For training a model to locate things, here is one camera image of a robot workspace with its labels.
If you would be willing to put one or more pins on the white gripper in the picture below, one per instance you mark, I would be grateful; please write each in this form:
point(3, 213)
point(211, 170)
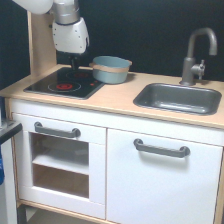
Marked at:
point(71, 39)

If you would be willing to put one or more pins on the light blue toy pot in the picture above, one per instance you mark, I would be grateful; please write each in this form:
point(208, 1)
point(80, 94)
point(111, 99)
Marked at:
point(110, 69)

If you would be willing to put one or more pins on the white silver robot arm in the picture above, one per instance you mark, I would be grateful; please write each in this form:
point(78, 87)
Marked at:
point(65, 12)

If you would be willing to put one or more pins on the grey sink basin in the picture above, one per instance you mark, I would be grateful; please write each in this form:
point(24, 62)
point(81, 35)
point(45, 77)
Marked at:
point(191, 100)

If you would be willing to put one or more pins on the black toy stovetop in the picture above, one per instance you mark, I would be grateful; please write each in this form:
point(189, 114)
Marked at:
point(65, 82)

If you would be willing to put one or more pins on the dark grey side table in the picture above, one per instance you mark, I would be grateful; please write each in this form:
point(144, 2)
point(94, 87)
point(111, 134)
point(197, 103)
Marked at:
point(8, 206)

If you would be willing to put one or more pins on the white oven door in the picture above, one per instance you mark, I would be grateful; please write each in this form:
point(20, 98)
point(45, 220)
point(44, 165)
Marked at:
point(64, 173)

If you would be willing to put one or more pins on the grey faucet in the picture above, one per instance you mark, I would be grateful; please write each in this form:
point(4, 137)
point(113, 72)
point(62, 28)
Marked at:
point(190, 67)

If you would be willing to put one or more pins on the blue object at left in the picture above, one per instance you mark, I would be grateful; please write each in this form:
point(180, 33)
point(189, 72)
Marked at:
point(1, 169)

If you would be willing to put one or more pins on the white cabinet door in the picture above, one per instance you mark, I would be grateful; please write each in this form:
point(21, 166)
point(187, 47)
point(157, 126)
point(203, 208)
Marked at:
point(145, 188)

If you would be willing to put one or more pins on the grey oven door handle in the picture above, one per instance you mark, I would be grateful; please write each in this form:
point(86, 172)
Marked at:
point(74, 133)

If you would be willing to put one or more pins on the wooden toy kitchen frame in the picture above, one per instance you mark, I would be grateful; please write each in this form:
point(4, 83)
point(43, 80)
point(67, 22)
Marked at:
point(112, 108)

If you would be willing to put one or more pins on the grey cabinet door handle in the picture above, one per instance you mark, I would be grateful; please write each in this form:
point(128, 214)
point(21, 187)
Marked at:
point(180, 153)

